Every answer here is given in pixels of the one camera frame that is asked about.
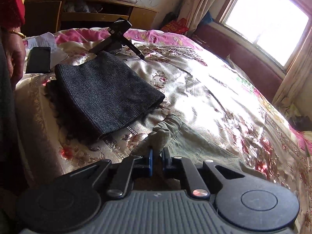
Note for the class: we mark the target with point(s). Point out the window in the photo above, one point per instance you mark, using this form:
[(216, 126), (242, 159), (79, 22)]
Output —
[(265, 17)]

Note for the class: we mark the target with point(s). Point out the black smartphone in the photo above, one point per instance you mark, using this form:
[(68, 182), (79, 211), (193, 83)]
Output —
[(38, 59)]

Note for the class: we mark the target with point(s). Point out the white paper sheet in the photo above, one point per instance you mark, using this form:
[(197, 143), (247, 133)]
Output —
[(45, 41)]

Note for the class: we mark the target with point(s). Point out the wooden desk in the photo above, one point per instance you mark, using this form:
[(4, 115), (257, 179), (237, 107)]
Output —
[(97, 15)]

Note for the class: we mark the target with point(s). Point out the black tripod stand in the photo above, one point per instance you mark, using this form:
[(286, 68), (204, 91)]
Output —
[(117, 33)]

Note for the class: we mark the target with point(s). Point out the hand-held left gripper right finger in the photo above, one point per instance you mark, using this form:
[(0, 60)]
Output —
[(166, 160)]

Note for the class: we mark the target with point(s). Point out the red printed bag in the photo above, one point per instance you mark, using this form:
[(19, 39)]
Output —
[(174, 26)]

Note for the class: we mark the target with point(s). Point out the dark plaid folded pants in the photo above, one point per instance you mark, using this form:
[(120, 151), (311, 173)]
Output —
[(104, 92)]

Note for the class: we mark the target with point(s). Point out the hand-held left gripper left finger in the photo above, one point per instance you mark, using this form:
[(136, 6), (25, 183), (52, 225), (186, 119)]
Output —
[(150, 162)]

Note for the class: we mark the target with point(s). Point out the floral satin quilt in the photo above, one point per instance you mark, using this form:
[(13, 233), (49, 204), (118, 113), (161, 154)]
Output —
[(207, 90)]

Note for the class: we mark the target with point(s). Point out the beige patterned curtain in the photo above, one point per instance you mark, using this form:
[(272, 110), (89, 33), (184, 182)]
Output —
[(202, 2), (292, 90)]

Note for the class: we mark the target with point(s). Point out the grey cloth bundle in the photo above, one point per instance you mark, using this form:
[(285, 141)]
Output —
[(81, 6)]

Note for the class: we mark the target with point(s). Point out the grey-green pants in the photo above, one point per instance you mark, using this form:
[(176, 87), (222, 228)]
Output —
[(195, 141)]

